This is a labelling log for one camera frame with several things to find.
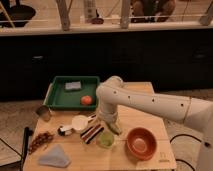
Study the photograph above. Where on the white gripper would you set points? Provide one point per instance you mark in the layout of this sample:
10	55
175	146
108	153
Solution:
108	118

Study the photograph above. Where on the striped eraser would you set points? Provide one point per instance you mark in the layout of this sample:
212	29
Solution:
90	133

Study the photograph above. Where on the white measuring scoop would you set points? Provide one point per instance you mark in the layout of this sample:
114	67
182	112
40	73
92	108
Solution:
78	124

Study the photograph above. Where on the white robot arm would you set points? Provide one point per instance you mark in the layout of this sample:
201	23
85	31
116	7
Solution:
193	113

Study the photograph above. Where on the green plastic cup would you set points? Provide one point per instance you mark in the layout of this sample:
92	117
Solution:
105	139

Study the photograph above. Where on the small metal cup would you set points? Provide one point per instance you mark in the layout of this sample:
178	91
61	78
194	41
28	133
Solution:
44	113

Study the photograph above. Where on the orange tomato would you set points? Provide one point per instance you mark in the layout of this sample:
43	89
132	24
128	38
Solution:
86	100

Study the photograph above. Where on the orange bowl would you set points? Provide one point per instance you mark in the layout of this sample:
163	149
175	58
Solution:
141	143

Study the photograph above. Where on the grey sponge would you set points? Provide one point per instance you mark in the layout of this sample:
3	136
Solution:
71	86

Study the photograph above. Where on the green plastic tray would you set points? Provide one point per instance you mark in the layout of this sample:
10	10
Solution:
62	98

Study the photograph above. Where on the light blue cloth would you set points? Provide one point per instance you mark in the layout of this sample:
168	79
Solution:
55	157

